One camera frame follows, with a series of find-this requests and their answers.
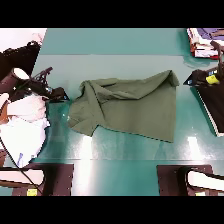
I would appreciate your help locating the heap of clothes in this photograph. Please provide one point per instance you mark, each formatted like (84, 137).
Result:
(23, 133)
(205, 41)

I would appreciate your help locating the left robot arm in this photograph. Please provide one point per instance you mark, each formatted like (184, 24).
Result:
(20, 77)

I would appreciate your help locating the olive green T-shirt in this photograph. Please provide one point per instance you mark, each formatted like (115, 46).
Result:
(133, 106)

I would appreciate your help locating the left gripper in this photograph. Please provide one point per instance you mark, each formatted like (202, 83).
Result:
(58, 93)

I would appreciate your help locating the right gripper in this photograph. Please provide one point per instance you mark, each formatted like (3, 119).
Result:
(197, 77)

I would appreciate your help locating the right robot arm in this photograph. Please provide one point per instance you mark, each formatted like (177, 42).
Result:
(203, 180)

